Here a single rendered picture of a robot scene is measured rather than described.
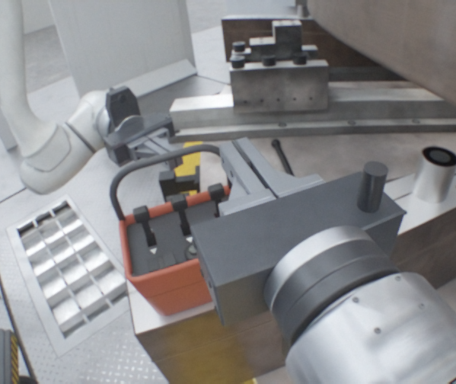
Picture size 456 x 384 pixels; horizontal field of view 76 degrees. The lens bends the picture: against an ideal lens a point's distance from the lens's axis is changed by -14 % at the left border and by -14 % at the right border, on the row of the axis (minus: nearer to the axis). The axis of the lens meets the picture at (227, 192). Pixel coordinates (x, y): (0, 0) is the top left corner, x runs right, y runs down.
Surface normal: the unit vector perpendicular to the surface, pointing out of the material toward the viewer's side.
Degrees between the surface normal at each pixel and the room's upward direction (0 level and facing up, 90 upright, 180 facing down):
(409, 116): 90
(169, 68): 37
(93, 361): 0
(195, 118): 72
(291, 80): 90
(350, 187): 0
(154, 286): 97
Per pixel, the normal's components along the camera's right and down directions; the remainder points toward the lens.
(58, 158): 0.58, 0.31
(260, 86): -0.06, 0.63
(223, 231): -0.11, -0.77
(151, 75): 0.31, -0.37
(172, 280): 0.34, 0.65
